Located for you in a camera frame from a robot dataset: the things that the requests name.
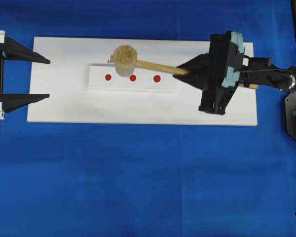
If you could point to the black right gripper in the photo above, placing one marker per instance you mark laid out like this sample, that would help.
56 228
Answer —
219 71

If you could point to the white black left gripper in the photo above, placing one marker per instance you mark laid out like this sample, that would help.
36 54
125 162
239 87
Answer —
15 51

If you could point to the wooden mallet hammer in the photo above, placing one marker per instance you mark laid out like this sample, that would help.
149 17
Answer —
126 60

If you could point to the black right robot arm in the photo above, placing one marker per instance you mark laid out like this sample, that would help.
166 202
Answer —
261 71

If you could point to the white base board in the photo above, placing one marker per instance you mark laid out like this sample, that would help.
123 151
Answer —
65 79

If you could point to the white block with marks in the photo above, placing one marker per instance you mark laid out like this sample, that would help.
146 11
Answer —
105 77

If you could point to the blue table cloth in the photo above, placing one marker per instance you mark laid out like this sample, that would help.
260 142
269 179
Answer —
110 180

